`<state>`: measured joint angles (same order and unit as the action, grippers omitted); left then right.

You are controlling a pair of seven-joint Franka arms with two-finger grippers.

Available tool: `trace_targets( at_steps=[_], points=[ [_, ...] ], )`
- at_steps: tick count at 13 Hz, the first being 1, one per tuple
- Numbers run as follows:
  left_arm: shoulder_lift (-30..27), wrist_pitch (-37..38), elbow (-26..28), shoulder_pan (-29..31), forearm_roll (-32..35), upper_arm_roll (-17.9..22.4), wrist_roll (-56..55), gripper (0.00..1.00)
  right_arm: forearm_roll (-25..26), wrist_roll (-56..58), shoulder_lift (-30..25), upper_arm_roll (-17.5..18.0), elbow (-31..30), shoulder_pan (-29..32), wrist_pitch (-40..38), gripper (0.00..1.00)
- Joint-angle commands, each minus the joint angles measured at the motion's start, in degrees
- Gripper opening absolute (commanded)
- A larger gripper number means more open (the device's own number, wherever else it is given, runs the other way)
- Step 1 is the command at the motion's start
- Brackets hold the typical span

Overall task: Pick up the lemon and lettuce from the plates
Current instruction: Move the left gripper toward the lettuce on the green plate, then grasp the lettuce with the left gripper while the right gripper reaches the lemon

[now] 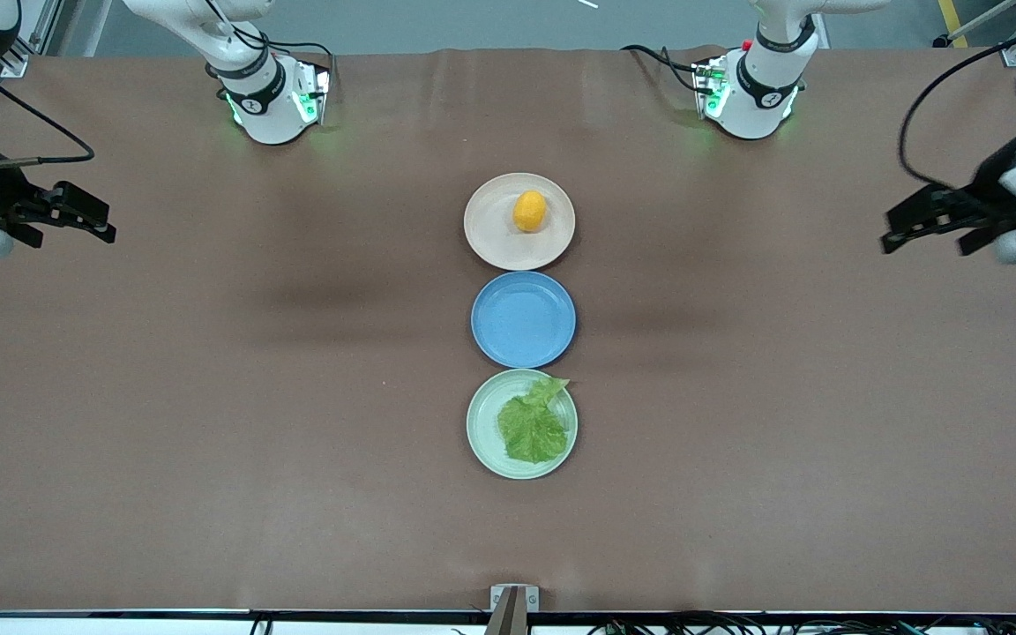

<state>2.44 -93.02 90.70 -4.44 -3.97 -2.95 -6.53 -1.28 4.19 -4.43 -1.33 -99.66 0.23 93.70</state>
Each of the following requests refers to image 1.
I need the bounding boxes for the brown table cover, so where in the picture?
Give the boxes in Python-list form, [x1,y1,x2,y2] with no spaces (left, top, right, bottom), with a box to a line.
[0,46,1016,614]

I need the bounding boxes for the thin rod with black foot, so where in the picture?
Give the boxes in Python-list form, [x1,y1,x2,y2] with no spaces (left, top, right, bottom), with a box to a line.
[931,0,1016,48]

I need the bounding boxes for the yellow lemon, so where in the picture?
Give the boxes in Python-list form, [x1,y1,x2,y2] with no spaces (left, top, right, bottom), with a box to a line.
[512,190,549,234]

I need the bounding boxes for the grey metal bracket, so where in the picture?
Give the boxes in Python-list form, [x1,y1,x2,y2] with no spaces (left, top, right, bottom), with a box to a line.
[483,584,540,635]

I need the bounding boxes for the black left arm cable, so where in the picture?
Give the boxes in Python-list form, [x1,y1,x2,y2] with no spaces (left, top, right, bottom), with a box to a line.
[899,18,1016,191]

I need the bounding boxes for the beige plate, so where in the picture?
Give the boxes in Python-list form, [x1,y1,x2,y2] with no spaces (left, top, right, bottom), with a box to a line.
[463,172,577,272]

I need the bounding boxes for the black base cable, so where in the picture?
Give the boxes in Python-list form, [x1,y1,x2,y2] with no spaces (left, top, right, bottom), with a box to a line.
[621,44,707,93]
[208,0,337,80]

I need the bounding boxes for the white table edge rail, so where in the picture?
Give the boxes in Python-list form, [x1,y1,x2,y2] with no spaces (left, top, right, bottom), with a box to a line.
[0,609,1016,635]

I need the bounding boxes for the pale green plate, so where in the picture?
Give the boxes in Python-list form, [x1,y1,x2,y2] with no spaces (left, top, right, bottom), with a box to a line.
[466,369,579,481]

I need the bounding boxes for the green lettuce leaf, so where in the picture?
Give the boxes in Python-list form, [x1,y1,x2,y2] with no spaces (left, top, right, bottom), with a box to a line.
[497,377,572,465]

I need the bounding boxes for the blue plate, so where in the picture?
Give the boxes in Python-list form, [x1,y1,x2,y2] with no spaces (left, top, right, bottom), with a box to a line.
[471,271,578,370]

